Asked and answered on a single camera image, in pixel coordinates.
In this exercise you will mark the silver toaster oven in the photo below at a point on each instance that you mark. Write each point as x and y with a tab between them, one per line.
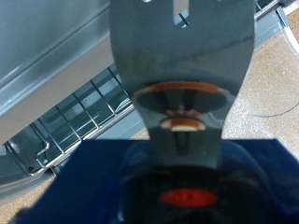
46	37

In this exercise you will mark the blue spatula grip block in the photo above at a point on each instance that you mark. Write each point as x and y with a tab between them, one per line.
78	186

